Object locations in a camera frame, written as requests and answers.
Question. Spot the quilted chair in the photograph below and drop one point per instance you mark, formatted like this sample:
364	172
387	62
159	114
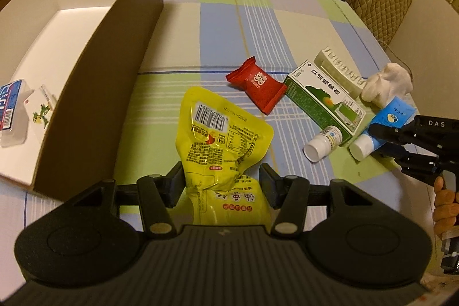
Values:
380	1

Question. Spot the checked tablecloth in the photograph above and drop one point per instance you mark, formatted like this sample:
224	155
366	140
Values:
222	22

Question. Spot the green white medicine box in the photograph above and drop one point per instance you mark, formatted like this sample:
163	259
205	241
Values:
322	94

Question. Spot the white cloth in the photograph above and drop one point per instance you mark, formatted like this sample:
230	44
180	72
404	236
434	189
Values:
385	83

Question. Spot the red candy wrapper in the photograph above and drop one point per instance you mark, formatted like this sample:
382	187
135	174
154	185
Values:
256	82

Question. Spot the white box green dragon print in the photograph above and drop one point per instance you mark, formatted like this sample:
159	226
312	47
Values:
43	112

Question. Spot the person's right hand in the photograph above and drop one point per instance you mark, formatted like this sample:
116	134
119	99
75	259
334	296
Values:
444	202

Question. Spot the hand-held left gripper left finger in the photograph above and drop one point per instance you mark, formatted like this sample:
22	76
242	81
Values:
177	180

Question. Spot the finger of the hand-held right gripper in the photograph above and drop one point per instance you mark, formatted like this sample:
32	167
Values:
412	162
391	134

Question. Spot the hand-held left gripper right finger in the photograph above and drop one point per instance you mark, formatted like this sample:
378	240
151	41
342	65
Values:
267	182

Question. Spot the yellow snack pouch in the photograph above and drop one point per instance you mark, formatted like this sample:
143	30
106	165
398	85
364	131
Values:
215	126

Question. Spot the blue white tube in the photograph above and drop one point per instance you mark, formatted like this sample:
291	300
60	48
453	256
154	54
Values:
383	119

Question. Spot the small white bottle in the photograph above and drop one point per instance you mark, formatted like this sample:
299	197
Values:
322	144

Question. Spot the brown cardboard box white inside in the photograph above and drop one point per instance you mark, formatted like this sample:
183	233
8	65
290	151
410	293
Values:
118	51

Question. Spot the blue white packet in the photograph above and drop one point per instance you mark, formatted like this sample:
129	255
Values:
10	105

